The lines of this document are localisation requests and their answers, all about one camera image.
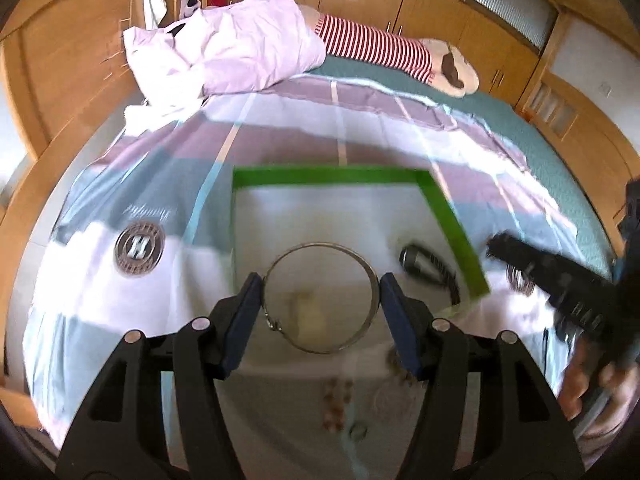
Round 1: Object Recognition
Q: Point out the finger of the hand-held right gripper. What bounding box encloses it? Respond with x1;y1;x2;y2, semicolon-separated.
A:
487;231;615;307

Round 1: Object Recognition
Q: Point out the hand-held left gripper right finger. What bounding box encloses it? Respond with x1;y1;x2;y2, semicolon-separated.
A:
380;272;586;480

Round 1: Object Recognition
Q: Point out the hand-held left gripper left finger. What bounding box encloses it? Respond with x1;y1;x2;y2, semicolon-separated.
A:
55;272;263;480

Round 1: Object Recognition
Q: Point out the silver bangle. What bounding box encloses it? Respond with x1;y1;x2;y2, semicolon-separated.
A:
261;243;379;355

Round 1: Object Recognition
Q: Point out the cream white ornament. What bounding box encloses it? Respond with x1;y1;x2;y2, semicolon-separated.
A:
290;290;326;341

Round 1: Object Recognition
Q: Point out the black wristwatch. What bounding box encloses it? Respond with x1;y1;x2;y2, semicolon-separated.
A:
399;243;462;306

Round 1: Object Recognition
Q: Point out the dark bead bracelet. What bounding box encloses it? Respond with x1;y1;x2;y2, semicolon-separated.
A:
370;350;418;423

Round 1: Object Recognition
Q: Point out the pink bead bracelet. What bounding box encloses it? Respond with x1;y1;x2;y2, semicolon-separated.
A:
320;379;355;432

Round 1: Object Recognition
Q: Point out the green cardboard box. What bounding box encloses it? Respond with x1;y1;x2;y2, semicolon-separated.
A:
231;165;492;318

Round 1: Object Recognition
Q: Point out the person's right hand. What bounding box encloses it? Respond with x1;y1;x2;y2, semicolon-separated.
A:
557;335;640;420

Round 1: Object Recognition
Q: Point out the wooden bed footboard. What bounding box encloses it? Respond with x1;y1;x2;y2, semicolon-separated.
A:
515;67;640;221

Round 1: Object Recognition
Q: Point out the green bed mat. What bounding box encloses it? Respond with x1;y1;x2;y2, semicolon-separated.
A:
280;55;621;281

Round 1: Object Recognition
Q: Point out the plaid bed sheet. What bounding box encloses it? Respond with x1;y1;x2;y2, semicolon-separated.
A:
22;74;616;461

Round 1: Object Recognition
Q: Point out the pink quilt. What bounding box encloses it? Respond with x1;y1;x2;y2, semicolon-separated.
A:
122;0;327;126

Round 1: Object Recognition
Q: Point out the striped plush toy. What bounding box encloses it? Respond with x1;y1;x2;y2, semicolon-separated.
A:
300;4;481;97

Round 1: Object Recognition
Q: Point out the wooden bed headboard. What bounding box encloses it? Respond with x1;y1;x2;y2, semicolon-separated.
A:
0;0;156;426

